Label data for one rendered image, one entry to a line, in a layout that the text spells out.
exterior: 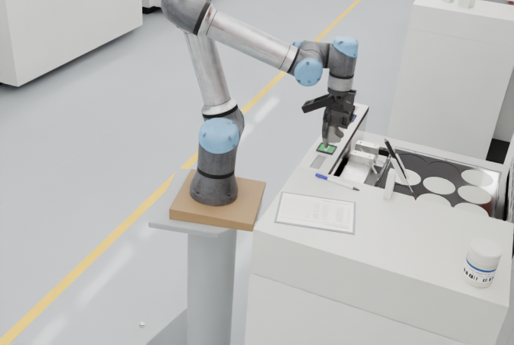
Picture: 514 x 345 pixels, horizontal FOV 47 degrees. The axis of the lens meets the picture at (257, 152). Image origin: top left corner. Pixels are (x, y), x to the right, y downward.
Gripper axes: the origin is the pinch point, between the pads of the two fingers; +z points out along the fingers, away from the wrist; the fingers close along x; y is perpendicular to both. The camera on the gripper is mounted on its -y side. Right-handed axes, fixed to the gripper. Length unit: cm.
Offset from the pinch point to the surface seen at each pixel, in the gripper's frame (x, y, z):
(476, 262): -46, 49, -5
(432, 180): 7.8, 34.8, 8.0
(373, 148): 18.4, 13.1, 7.5
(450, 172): 16.1, 39.4, 8.0
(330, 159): -5.4, 3.9, 2.0
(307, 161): -10.2, -2.1, 2.0
